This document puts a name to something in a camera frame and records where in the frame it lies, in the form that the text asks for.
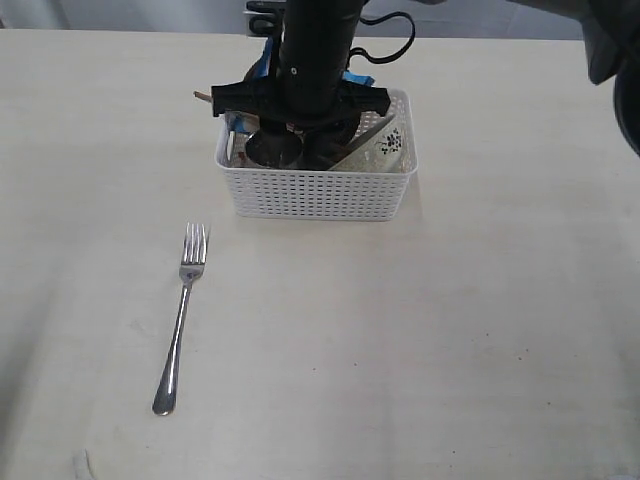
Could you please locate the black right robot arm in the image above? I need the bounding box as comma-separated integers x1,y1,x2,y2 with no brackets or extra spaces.
205,1,639,165

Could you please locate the wooden chopstick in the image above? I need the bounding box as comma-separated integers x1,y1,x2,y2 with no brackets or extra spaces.
193,91,213,104

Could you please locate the blue chips bag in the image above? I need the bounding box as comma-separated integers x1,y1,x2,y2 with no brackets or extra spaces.
226,38,375,135

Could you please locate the stainless steel cup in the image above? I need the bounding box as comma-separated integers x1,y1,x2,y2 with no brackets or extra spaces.
245,130,303,170

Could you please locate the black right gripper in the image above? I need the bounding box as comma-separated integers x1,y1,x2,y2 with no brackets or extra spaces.
211,79,390,129

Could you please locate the white plastic woven basket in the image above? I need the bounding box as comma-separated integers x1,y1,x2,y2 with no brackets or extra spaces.
215,89,418,221

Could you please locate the speckled ceramic bowl with flowers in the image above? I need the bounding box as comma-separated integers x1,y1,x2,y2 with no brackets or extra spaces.
330,115,405,173

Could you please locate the silver table knife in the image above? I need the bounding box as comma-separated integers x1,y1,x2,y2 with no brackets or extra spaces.
345,114,395,155

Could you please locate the brown wooden plate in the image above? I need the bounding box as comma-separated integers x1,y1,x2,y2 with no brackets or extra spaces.
257,61,360,170

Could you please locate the silver metal fork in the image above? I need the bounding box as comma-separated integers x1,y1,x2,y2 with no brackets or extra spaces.
152,222,209,416

